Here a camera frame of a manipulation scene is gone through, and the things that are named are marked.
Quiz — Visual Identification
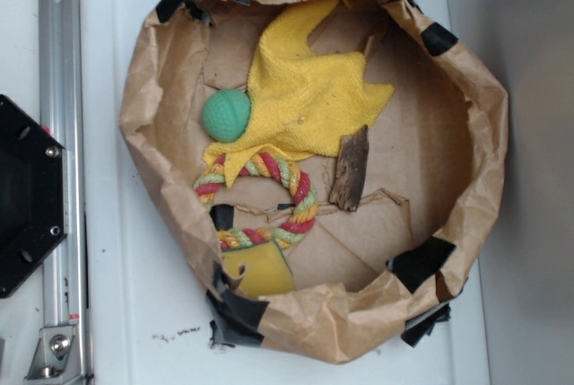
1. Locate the brown wood chip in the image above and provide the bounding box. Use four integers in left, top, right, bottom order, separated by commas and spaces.
329, 125, 370, 212

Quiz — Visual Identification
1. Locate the yellow microfiber cloth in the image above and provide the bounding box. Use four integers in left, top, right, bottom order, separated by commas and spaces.
203, 0, 395, 187

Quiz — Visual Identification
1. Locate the green rubber ball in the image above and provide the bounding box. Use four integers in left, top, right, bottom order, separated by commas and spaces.
202, 89, 251, 143

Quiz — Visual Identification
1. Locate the yellow sponge piece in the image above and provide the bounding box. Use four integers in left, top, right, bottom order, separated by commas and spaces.
222, 241, 295, 298

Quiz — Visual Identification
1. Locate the brown paper bag bin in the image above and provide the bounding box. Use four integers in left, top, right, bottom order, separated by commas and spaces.
119, 0, 508, 363

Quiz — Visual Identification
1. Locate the multicolour rope ring toy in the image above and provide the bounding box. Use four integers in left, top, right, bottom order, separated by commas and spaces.
217, 152, 318, 251

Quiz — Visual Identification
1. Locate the aluminium extrusion rail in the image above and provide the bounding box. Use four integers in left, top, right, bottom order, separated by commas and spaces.
39, 0, 93, 384

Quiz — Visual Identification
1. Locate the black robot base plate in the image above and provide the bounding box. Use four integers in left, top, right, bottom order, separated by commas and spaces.
0, 95, 66, 299

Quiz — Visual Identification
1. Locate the metal corner bracket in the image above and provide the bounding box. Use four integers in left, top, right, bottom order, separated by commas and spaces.
23, 325, 82, 384

